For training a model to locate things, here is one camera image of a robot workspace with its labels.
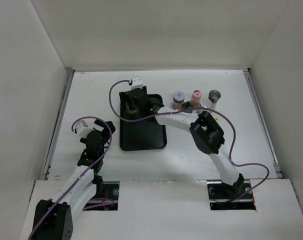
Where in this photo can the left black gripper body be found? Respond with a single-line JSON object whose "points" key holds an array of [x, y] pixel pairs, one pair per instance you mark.
{"points": [[105, 139]]}

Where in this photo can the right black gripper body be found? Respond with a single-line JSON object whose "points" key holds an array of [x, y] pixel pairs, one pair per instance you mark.
{"points": [[144, 88]]}

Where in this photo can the black-cap brown spice bottle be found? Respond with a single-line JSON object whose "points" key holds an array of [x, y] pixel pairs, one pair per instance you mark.
{"points": [[130, 107]]}

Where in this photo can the black-cap pale spice bottle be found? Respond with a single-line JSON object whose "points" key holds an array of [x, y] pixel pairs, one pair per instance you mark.
{"points": [[187, 107]]}

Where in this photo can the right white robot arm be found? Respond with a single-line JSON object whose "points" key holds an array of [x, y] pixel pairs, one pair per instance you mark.
{"points": [[206, 133]]}

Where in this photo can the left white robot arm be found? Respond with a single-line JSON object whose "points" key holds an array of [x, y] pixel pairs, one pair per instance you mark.
{"points": [[53, 218]]}

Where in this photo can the black rectangular plastic tray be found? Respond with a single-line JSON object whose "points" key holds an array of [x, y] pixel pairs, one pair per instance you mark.
{"points": [[143, 135]]}

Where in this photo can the pink-cap pepper shaker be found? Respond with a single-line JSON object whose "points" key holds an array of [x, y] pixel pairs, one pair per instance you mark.
{"points": [[196, 98]]}

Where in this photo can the clear-lid blue-label bottle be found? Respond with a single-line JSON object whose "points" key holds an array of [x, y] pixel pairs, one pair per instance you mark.
{"points": [[206, 103]]}

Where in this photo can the dark-cap beige spice bottle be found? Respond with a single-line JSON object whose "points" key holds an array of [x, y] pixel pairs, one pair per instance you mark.
{"points": [[214, 96]]}

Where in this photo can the yellow-cap cream bottle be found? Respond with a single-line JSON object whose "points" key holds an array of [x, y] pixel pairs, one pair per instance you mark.
{"points": [[218, 120]]}

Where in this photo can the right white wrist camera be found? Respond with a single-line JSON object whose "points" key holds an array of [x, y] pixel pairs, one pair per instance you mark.
{"points": [[136, 83]]}

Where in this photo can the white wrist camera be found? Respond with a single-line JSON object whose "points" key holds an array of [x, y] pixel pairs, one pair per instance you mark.
{"points": [[81, 128], [136, 83]]}

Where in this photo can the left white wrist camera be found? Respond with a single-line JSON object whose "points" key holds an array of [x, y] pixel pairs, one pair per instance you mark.
{"points": [[81, 128]]}

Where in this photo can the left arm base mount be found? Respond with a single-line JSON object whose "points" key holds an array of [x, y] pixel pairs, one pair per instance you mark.
{"points": [[106, 197]]}

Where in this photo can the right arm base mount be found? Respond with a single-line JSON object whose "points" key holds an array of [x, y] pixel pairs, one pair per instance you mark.
{"points": [[220, 200]]}

